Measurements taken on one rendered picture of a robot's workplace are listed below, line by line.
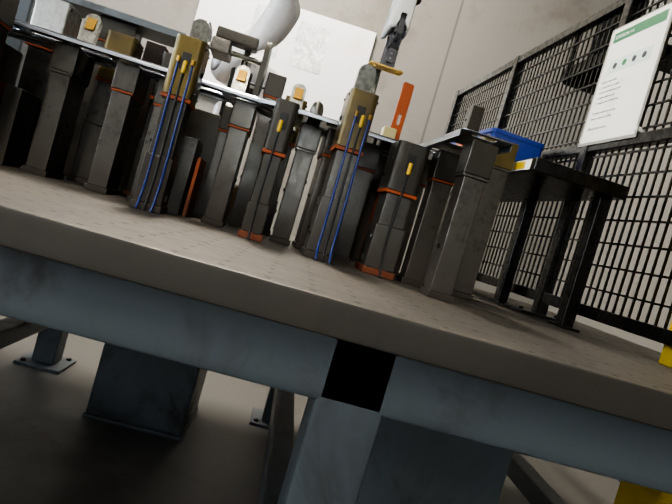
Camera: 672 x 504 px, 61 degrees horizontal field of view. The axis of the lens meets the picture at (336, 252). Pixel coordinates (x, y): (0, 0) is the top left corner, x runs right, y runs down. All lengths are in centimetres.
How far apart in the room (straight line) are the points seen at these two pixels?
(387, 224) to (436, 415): 58
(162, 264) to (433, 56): 356
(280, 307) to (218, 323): 8
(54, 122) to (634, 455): 122
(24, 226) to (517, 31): 386
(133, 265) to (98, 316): 9
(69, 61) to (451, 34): 307
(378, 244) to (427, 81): 290
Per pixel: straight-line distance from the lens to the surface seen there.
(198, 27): 127
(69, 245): 62
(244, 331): 63
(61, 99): 139
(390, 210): 117
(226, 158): 132
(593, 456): 76
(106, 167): 135
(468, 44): 413
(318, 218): 113
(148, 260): 60
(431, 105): 397
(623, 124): 148
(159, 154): 117
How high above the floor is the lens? 77
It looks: 2 degrees down
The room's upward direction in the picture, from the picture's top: 16 degrees clockwise
